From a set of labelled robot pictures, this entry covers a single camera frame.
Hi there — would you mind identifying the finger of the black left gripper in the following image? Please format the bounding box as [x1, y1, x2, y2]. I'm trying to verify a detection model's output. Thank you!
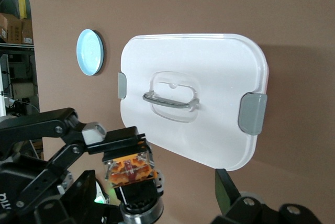
[156, 173, 166, 195]
[0, 107, 147, 210]

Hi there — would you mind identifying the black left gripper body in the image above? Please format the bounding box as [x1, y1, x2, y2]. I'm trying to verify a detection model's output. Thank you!
[0, 153, 73, 214]

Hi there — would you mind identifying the white lid with grey handle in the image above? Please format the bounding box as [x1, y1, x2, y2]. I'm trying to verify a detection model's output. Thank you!
[118, 33, 270, 172]

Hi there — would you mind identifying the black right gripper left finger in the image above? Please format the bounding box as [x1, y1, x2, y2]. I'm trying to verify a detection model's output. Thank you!
[0, 169, 97, 224]

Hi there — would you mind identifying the brown cardboard box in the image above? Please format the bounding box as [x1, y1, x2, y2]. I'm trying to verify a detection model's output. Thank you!
[21, 18, 34, 44]
[0, 13, 23, 44]

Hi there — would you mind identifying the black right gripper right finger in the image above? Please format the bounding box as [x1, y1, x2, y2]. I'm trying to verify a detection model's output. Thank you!
[210, 168, 322, 224]

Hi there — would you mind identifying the light blue round plate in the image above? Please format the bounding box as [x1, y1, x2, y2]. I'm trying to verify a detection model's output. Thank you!
[76, 29, 106, 76]

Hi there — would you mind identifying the metal shelf rack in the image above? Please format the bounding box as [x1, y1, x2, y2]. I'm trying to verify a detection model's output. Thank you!
[0, 0, 40, 116]

